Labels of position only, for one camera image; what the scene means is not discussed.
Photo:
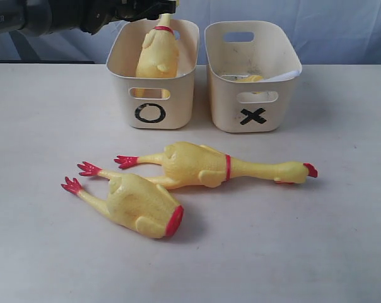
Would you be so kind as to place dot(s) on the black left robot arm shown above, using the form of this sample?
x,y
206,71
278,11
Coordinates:
x,y
43,17

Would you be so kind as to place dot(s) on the cream bin marked O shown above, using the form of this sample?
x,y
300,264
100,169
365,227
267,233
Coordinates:
x,y
154,103

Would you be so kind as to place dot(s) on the headless yellow rubber chicken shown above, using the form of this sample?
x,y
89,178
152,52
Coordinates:
x,y
132,202

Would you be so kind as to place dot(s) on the cream bin marked X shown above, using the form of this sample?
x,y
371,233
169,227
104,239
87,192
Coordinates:
x,y
243,48

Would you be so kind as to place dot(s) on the large yellow rubber chicken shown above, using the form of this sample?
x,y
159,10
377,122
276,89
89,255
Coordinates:
x,y
159,57

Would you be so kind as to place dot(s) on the detached yellow chicken head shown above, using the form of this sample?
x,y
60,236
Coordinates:
x,y
257,78

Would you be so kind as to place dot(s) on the yellow rubber chicken with head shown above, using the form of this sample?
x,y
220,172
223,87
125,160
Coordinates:
x,y
187,164

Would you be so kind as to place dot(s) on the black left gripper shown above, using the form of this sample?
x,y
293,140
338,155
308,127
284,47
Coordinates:
x,y
101,13

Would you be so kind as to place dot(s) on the grey backdrop curtain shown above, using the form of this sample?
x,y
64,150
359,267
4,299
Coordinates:
x,y
322,32

